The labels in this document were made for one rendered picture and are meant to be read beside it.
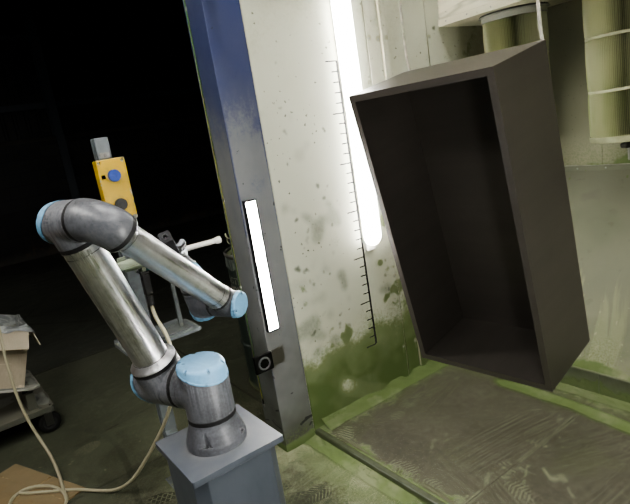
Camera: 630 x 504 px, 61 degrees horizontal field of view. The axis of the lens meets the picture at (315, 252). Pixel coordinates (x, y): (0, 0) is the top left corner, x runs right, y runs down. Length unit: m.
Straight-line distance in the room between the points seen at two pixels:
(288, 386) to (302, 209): 0.87
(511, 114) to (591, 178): 1.60
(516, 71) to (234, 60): 1.20
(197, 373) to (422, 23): 2.32
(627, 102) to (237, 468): 2.27
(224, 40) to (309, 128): 0.56
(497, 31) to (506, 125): 1.44
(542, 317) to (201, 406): 1.20
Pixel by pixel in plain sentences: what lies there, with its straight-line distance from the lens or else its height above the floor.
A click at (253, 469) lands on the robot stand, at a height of 0.58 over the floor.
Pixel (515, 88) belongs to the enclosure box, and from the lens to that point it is 1.86.
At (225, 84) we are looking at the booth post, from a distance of 2.45.
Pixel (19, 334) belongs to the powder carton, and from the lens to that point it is 3.60.
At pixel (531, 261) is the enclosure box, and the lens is 1.96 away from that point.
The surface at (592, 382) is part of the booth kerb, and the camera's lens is 3.07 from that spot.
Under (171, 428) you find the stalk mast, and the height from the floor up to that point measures 0.29.
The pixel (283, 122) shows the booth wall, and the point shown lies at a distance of 2.57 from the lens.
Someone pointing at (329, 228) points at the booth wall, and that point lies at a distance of 2.72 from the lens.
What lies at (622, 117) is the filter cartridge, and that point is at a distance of 2.90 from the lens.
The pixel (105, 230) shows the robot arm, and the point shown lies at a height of 1.37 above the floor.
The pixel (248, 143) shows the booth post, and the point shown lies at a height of 1.52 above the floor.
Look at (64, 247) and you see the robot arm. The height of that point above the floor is 1.34.
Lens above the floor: 1.54
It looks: 13 degrees down
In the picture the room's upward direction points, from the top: 9 degrees counter-clockwise
